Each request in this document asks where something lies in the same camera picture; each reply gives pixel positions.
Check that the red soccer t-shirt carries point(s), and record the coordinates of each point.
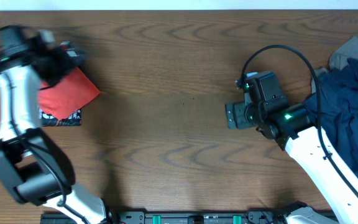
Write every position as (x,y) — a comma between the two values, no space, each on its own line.
(73,92)

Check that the navy blue garment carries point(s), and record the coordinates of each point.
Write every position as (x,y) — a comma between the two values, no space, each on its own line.
(339,110)

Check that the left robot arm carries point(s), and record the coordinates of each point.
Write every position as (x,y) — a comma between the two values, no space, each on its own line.
(33,169)

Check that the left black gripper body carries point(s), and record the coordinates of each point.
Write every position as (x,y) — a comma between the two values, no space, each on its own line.
(58,65)

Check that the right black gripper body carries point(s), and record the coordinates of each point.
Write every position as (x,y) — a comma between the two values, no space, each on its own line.
(247,115)

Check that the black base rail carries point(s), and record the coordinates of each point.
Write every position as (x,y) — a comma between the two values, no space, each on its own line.
(256,217)

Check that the grey garment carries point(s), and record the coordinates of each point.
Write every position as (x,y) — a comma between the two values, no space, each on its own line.
(337,62)

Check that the black printed folded shirt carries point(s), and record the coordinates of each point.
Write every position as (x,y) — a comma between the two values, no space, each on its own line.
(74,120)

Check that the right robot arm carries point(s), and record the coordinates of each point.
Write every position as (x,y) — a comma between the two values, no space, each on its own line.
(265,108)

